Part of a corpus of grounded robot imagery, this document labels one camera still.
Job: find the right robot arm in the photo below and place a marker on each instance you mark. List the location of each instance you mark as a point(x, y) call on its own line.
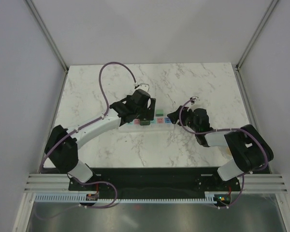
point(248, 149)

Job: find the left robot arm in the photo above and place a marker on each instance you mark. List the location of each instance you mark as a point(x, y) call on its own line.
point(63, 144)

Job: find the dark green cube plug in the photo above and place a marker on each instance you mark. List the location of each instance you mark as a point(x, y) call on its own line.
point(144, 122)

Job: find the white slotted cable duct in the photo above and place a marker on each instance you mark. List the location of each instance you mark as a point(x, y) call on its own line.
point(206, 197)

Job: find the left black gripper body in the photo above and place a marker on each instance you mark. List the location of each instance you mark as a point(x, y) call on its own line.
point(143, 113)

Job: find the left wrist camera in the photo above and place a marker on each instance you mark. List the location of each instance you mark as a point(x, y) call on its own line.
point(142, 86)

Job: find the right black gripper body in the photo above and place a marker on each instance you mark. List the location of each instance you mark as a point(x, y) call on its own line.
point(187, 119)

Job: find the white power strip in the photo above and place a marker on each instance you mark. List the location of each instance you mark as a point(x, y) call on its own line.
point(161, 123)

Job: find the tan wooden cube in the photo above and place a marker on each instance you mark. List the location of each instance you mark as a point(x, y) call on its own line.
point(228, 151)

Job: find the light green cube plug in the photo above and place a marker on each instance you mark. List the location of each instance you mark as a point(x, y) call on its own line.
point(159, 112)

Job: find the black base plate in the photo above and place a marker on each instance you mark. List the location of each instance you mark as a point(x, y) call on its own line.
point(99, 172)

